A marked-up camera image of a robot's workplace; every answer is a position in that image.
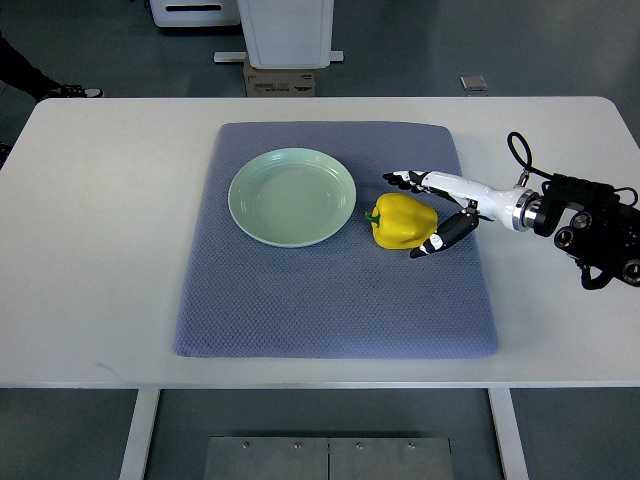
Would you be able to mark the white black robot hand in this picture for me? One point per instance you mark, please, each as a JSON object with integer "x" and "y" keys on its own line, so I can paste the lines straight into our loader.
{"x": 465, "y": 200}

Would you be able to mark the yellow bell pepper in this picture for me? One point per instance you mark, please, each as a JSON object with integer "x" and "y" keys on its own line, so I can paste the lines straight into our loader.
{"x": 400, "y": 222}

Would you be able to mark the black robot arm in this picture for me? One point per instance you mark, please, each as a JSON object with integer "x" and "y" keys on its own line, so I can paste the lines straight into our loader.
{"x": 586, "y": 220}

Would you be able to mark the small grey floor plate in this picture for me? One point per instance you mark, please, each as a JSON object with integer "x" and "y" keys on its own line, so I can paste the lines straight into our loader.
{"x": 473, "y": 83}

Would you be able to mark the light green plate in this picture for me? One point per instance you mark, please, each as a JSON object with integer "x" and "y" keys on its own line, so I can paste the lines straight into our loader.
{"x": 292, "y": 197}

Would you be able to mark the blue-grey quilted mat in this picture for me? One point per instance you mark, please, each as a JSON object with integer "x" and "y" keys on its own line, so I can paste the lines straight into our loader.
{"x": 342, "y": 298}

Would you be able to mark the right white table leg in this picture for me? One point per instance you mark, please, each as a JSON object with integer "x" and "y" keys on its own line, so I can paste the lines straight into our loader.
{"x": 507, "y": 434}

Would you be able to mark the white table leg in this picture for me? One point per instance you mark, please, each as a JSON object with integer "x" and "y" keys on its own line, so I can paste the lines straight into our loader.
{"x": 507, "y": 434}
{"x": 140, "y": 434}

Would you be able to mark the cardboard box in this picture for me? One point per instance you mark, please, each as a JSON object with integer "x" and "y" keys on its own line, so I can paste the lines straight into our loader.
{"x": 278, "y": 83}

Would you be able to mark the white appliance with slot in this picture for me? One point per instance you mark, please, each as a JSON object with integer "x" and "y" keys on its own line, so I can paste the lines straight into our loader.
{"x": 192, "y": 13}

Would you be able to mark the black white sneaker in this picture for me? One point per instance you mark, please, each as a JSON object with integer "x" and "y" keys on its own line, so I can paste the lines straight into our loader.
{"x": 73, "y": 91}

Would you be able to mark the left white table leg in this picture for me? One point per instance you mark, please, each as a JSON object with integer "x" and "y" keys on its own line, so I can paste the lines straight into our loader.
{"x": 140, "y": 434}

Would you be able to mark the person in dark clothes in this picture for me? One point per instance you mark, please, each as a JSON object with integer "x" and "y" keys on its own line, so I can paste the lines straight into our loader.
{"x": 19, "y": 73}

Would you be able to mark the white pedestal base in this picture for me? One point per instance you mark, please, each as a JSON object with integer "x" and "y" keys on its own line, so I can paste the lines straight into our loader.
{"x": 281, "y": 34}

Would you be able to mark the grey metal base plate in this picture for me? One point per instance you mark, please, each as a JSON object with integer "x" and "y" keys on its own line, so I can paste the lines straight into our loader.
{"x": 328, "y": 458}

